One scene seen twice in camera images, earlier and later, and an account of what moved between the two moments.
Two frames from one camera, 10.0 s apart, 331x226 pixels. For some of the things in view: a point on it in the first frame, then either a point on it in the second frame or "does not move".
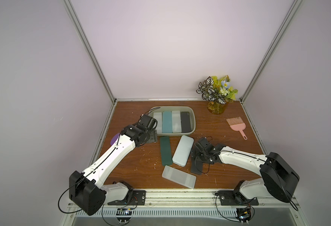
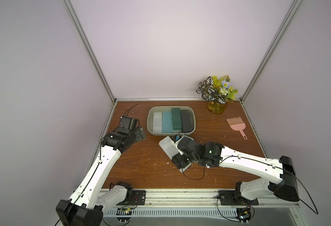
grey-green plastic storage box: [174, 120] does not move
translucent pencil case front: [180, 176] to [170, 148]
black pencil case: [185, 122] does not move
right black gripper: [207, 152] to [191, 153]
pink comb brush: [236, 124] does not move
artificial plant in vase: [218, 92] does not move
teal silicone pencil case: [167, 122] does not move
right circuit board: [243, 214] does not move
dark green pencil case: [166, 152] to [176, 120]
